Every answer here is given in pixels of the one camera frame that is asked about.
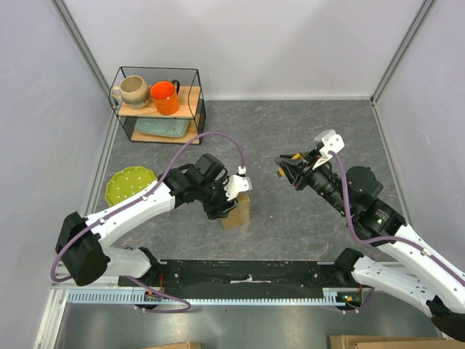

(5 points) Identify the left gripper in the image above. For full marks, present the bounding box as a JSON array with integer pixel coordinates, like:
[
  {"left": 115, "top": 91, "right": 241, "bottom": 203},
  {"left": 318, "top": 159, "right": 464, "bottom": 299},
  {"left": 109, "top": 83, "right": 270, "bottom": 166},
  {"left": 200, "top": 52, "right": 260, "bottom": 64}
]
[{"left": 197, "top": 175, "right": 238, "bottom": 220}]

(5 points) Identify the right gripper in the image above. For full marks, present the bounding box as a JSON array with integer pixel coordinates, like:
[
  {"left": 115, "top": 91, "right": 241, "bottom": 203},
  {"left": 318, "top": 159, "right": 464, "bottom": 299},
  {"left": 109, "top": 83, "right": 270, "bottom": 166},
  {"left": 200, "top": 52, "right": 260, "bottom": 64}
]
[{"left": 275, "top": 146, "right": 352, "bottom": 215}]

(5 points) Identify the yellow utility knife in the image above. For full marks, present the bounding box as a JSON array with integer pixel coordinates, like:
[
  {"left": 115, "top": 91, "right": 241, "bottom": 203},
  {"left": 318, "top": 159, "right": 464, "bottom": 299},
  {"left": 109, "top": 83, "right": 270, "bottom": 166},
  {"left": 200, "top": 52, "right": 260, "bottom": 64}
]
[{"left": 275, "top": 153, "right": 302, "bottom": 182}]

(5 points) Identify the brown cardboard express box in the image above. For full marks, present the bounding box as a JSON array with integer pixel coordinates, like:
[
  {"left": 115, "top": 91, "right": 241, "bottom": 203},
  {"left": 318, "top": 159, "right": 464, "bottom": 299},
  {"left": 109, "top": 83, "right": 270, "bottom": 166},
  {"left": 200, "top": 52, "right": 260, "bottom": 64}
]
[{"left": 222, "top": 193, "right": 251, "bottom": 230}]

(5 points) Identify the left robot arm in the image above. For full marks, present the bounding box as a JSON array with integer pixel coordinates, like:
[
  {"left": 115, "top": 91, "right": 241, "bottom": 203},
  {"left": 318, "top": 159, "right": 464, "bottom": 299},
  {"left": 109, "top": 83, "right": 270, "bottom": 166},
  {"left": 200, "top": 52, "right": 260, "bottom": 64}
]
[{"left": 55, "top": 153, "right": 251, "bottom": 286}]

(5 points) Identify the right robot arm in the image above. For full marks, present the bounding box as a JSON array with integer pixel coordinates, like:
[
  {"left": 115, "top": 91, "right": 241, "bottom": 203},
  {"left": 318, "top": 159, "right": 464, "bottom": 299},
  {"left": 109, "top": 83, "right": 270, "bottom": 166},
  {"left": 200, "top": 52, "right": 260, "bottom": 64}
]
[{"left": 275, "top": 150, "right": 464, "bottom": 342}]

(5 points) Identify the light green tray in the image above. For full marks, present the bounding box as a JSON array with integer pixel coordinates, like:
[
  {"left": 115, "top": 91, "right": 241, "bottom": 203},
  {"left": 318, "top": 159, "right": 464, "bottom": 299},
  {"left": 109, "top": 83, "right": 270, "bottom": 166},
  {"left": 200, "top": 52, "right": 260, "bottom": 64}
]
[{"left": 134, "top": 118, "right": 190, "bottom": 138}]

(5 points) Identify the yellow-green dotted plate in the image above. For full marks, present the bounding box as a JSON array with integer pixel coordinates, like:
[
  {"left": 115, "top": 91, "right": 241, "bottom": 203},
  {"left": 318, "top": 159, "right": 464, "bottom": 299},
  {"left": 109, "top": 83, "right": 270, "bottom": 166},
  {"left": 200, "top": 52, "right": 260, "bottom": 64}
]
[{"left": 105, "top": 166, "right": 157, "bottom": 207}]

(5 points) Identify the orange mug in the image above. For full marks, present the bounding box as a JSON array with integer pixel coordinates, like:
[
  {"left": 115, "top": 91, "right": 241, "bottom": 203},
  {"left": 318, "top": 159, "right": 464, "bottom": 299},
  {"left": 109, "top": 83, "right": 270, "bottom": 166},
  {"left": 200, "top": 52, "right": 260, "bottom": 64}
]
[{"left": 150, "top": 79, "right": 180, "bottom": 115}]

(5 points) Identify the cardboard piece bottom centre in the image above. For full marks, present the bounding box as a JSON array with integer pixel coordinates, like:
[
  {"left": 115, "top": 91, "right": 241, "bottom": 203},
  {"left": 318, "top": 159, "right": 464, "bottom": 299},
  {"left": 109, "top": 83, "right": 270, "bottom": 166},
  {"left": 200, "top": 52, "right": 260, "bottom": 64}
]
[{"left": 143, "top": 341, "right": 202, "bottom": 349}]

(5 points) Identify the beige ceramic mug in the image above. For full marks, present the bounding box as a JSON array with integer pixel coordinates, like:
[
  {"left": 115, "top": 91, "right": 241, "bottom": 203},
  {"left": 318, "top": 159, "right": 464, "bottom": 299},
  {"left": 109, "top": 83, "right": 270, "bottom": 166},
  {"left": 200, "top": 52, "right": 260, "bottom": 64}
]
[{"left": 110, "top": 76, "right": 150, "bottom": 109}]

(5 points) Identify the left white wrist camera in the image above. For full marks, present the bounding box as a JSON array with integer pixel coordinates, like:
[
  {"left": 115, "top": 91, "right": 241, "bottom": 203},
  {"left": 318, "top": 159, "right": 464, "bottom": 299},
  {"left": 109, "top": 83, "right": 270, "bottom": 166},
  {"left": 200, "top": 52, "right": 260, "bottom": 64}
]
[{"left": 224, "top": 166, "right": 252, "bottom": 201}]

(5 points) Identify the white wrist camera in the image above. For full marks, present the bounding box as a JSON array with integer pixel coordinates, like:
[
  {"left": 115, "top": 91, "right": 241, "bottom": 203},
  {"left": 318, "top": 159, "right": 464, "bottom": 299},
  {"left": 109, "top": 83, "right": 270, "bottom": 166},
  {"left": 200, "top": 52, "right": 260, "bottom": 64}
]
[
  {"left": 224, "top": 166, "right": 252, "bottom": 201},
  {"left": 313, "top": 129, "right": 344, "bottom": 169}
]

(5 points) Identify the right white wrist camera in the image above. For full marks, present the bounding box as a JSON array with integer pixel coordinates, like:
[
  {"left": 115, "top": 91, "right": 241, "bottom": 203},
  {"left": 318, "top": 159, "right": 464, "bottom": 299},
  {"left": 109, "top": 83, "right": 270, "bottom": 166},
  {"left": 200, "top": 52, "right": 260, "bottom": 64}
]
[{"left": 313, "top": 129, "right": 344, "bottom": 169}]

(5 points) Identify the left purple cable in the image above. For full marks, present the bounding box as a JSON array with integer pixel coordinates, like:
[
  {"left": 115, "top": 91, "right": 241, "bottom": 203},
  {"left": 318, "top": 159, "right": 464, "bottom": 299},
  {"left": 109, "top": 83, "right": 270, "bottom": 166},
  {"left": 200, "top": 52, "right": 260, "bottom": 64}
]
[{"left": 49, "top": 131, "right": 248, "bottom": 314}]

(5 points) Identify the purple cable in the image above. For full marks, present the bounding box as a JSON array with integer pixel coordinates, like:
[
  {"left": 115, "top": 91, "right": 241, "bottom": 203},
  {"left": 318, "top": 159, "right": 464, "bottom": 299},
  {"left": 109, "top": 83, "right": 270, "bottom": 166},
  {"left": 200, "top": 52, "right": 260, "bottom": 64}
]
[
  {"left": 328, "top": 151, "right": 465, "bottom": 313},
  {"left": 49, "top": 131, "right": 248, "bottom": 314}
]

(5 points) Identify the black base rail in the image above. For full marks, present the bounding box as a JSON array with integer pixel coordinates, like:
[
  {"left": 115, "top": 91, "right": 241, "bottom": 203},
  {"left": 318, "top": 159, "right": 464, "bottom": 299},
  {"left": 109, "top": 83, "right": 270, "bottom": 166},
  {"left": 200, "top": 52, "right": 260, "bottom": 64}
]
[{"left": 139, "top": 260, "right": 360, "bottom": 300}]

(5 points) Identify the black wire wooden shelf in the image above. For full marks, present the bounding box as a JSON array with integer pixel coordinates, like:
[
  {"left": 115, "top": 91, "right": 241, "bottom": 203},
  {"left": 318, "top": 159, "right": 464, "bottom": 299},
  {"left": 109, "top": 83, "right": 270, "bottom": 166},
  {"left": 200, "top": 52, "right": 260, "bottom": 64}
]
[{"left": 108, "top": 66, "right": 206, "bottom": 144}]

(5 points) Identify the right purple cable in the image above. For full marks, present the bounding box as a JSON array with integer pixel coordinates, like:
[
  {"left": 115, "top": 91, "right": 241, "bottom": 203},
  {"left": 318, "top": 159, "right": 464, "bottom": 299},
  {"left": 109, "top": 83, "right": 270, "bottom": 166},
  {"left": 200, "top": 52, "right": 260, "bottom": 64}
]
[{"left": 328, "top": 151, "right": 465, "bottom": 313}]

